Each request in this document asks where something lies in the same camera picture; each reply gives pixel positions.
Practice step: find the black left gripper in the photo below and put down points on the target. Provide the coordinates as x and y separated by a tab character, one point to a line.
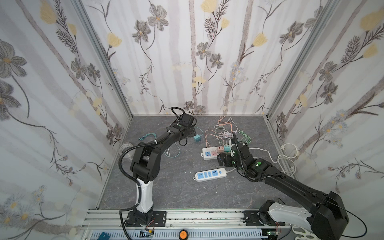
189	130

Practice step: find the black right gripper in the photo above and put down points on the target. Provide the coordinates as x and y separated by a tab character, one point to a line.
235	150

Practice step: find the pink charger plug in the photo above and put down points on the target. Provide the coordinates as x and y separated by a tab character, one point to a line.
220	149

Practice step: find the white six-outlet colourful power strip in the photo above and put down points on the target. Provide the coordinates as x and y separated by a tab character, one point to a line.
210	153

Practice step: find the white power strip blue outlets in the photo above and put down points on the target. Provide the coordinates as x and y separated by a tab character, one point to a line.
210	175

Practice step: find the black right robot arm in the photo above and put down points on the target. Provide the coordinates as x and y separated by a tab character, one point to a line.
322	214

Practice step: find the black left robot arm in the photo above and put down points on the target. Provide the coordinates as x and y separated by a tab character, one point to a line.
146	162

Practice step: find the clear tape roll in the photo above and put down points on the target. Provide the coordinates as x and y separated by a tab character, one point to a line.
124	147

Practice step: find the orange emergency button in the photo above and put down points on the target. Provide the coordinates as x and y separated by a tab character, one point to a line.
183	235

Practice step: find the white scissors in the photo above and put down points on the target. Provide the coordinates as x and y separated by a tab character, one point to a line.
303	234

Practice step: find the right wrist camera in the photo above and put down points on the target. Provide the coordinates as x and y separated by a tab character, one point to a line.
234	150

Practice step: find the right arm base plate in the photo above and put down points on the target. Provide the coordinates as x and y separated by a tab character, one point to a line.
255	219

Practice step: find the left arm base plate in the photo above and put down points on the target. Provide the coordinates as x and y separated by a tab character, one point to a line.
151	219

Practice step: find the aluminium rail frame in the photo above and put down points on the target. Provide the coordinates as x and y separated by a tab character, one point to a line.
221	224

